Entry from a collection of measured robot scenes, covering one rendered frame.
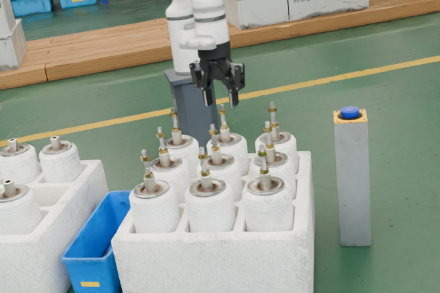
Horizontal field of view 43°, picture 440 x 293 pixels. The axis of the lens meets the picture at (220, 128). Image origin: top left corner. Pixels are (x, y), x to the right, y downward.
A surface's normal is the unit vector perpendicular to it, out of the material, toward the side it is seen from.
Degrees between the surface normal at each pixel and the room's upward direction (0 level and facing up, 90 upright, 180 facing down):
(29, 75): 90
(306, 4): 90
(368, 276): 0
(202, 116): 90
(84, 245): 88
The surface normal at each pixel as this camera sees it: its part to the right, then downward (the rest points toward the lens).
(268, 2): 0.22, 0.33
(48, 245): 0.98, -0.05
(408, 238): -0.12, -0.92
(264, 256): -0.16, 0.39
